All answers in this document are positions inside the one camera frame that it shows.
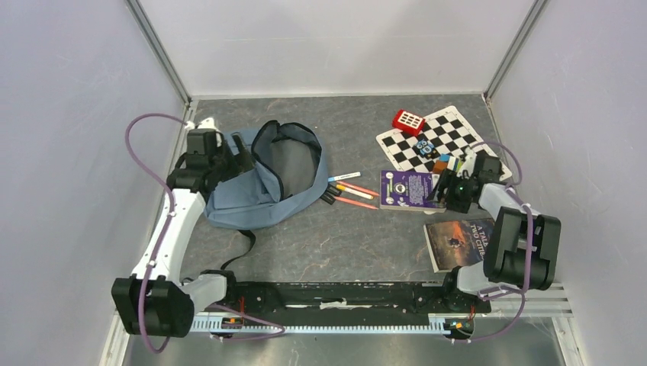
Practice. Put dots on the orange pencil lower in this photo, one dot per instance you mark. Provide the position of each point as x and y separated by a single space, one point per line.
355 203

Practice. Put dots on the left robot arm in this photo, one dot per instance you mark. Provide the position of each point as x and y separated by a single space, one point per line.
153 301

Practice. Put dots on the white blue pen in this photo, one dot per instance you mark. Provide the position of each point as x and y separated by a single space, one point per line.
344 176

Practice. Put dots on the purple book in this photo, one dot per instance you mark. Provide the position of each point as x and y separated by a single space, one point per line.
408 191

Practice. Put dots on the orange pencil upper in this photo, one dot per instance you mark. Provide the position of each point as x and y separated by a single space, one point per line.
357 188

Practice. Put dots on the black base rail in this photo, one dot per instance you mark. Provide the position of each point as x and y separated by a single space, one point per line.
348 303

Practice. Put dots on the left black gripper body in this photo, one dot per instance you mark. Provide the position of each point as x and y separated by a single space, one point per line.
228 165

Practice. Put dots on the red calculator toy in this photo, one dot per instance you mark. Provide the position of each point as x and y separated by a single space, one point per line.
408 123

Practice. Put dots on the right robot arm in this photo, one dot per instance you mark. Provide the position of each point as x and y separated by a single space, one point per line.
512 251

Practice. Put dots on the blue student backpack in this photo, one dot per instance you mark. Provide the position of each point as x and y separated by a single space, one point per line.
289 174

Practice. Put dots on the orange pencil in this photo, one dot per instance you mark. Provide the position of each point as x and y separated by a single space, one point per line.
357 188
355 203

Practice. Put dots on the blue robot toy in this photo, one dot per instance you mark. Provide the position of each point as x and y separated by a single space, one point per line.
425 149

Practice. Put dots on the dark novel book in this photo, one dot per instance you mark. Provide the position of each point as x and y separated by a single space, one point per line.
457 242

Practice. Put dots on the colourful block stack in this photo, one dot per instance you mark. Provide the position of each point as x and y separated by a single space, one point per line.
446 161

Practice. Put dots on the white yellow pen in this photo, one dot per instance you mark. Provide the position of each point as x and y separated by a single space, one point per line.
355 192

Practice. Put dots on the checkered chess board mat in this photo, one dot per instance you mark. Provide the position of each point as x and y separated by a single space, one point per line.
447 130

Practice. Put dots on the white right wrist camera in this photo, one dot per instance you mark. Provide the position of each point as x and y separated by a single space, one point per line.
468 165

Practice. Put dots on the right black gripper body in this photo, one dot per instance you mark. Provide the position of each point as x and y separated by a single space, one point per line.
455 197

